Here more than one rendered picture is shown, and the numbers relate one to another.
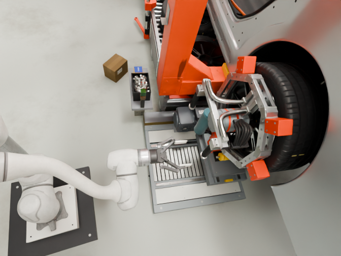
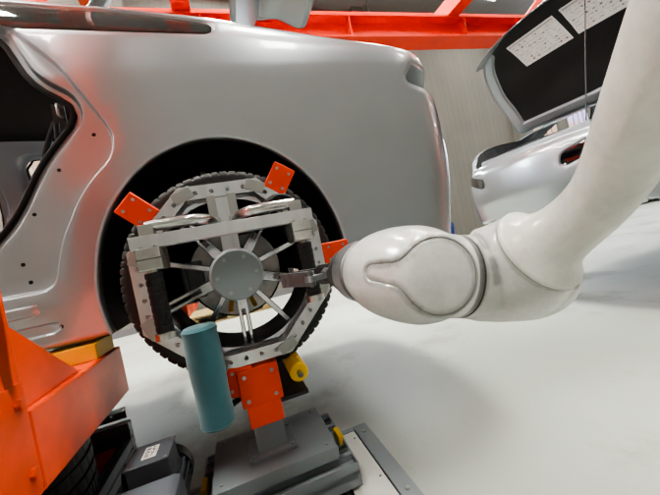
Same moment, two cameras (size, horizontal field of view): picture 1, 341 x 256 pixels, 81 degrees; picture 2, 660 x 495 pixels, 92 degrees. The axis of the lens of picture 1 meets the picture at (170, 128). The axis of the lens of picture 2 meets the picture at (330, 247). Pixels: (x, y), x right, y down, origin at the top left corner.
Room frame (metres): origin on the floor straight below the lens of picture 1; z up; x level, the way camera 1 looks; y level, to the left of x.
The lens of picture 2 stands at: (0.29, 0.54, 0.88)
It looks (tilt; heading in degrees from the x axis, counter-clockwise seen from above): 1 degrees down; 279
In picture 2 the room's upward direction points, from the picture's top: 12 degrees counter-clockwise
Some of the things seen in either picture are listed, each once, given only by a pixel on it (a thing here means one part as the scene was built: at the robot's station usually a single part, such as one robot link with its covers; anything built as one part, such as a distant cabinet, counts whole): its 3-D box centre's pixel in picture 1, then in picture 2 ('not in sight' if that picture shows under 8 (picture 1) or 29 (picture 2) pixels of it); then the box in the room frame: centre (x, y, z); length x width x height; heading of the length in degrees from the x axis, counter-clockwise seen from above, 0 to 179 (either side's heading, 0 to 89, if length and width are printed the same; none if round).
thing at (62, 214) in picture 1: (48, 212); not in sight; (-0.06, 0.54, 0.37); 0.22 x 0.18 x 0.06; 44
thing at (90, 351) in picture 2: (232, 71); (80, 352); (1.28, -0.32, 0.71); 0.14 x 0.14 x 0.05; 26
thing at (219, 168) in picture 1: (228, 148); (266, 416); (0.81, -0.53, 0.32); 0.40 x 0.30 x 0.28; 26
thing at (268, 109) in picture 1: (238, 119); (237, 272); (0.73, -0.37, 0.85); 0.54 x 0.07 x 0.54; 26
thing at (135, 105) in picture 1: (139, 88); not in sight; (1.02, 0.36, 0.44); 0.43 x 0.17 x 0.03; 26
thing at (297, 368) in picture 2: (234, 155); (292, 360); (0.67, -0.52, 0.51); 0.29 x 0.06 x 0.06; 116
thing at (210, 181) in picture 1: (219, 155); (277, 468); (0.81, -0.53, 0.13); 0.50 x 0.36 x 0.10; 26
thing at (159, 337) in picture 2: (195, 100); (159, 303); (0.78, -0.09, 0.83); 0.04 x 0.04 x 0.16
